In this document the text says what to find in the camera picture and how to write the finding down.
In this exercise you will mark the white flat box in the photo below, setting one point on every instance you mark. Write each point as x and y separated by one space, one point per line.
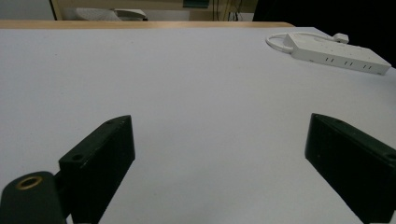
130 13

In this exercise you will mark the white power plug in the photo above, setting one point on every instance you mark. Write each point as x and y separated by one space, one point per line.
341 38

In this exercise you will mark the white power strip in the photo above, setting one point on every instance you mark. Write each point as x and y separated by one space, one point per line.
337 53

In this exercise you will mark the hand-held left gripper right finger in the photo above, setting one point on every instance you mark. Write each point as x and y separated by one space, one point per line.
351 161

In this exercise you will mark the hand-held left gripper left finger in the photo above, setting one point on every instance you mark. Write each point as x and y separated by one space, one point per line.
99 161

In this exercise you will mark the dark green box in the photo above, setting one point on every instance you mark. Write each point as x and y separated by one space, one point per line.
195 3

